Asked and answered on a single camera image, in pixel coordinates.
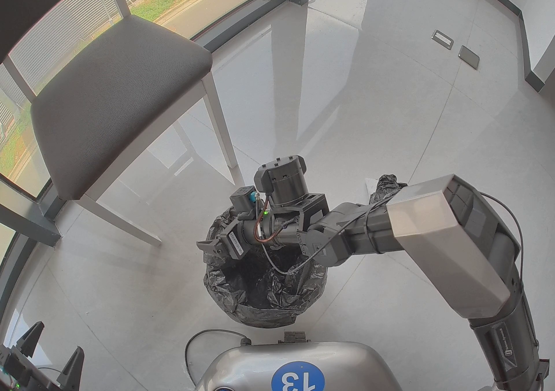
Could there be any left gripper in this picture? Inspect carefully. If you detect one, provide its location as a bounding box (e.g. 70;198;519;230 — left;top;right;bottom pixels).
0;322;85;391

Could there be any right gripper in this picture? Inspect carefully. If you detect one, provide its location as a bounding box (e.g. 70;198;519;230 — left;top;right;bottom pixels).
196;216;300;259

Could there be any black plastic bag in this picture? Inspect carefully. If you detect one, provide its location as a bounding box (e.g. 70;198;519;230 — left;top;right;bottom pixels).
204;207;328;329

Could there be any black plastic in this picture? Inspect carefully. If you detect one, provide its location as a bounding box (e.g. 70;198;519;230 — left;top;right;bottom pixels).
369;173;408;208

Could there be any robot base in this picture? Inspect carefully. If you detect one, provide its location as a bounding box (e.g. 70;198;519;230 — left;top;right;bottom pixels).
195;331;404;391

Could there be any grey cushioned white chair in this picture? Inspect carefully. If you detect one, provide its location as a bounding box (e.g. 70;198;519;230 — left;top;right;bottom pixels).
0;0;239;249

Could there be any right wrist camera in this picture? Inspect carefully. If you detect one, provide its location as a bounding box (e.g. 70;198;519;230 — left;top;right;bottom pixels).
229;186;257;221

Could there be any black cable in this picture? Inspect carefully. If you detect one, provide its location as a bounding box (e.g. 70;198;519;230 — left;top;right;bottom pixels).
184;329;253;386
477;191;526;294
261;245;317;275

